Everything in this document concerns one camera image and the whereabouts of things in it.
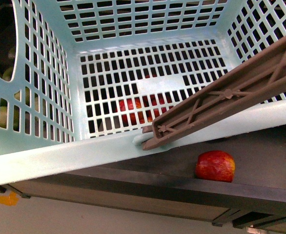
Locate light teal plastic basket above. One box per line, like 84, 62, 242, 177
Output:
0, 0, 286, 185

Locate brown plastic basket handle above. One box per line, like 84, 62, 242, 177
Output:
142, 36, 286, 151

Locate red apples under basket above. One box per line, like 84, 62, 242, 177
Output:
113, 94, 173, 127

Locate red apple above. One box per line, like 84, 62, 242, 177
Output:
195, 151, 236, 183

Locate orange floor tape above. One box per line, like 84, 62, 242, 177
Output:
0, 192, 19, 206

